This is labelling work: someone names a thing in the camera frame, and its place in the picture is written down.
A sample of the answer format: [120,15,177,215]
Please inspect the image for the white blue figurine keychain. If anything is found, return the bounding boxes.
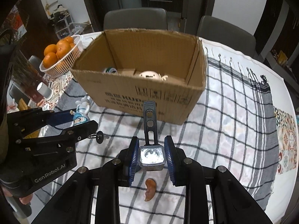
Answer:
[70,95,110,144]

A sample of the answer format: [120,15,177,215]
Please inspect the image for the brown wooden bean charm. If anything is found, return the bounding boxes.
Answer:
[144,178,157,202]

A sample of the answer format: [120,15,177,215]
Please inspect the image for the black bike light mount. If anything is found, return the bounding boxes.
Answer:
[138,101,166,171]

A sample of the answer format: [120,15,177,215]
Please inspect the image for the round white tin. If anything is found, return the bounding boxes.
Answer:
[103,67,118,74]

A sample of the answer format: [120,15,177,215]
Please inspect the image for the beige round face case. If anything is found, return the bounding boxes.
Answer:
[139,71,168,80]

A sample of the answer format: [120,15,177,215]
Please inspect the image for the person left hand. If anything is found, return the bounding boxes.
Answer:
[2,186,33,206]

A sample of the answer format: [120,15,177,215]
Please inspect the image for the small white cylinder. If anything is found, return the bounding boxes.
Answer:
[36,82,54,100]

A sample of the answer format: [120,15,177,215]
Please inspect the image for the glass vase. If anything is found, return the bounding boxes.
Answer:
[12,50,48,103]

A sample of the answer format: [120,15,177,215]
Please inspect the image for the orange fruit front left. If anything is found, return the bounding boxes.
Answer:
[43,52,58,69]

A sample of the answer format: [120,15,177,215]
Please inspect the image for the orange fruit middle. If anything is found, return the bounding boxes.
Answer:
[56,40,71,59]

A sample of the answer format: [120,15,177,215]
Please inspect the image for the brown cardboard box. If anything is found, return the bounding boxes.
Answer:
[71,28,207,125]

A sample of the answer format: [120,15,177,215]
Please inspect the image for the patterned table runner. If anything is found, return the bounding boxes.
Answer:
[274,107,298,175]

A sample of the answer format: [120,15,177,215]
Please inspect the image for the white storage rack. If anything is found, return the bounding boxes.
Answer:
[50,5,73,39]

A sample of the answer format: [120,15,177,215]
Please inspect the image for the grey chair left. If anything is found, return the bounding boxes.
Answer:
[103,8,168,30]

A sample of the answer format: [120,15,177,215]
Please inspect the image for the grey chair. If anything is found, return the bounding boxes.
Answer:
[103,8,168,30]
[197,15,256,58]

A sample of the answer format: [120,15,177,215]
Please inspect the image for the tv cabinet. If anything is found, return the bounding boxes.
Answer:
[264,49,299,92]

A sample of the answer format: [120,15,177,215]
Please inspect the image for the grey chair right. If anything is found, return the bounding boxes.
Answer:
[197,15,256,58]

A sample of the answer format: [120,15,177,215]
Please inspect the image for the white wire fruit basket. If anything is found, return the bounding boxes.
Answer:
[40,35,83,78]

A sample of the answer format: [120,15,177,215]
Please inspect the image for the red wall picture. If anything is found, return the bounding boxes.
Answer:
[6,6,27,41]

